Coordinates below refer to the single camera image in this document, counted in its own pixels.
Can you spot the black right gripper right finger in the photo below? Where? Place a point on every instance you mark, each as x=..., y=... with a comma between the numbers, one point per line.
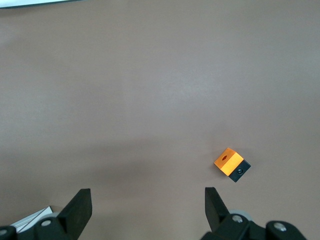
x=217, y=212

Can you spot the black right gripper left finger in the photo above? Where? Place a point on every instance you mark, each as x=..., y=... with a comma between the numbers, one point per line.
x=75, y=212

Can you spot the white drawer cabinet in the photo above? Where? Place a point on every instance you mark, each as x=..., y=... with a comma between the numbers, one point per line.
x=37, y=217

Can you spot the orange and black box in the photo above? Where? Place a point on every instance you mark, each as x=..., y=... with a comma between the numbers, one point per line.
x=226, y=160

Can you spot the white table edge rail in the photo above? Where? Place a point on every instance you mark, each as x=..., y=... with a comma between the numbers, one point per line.
x=25, y=3

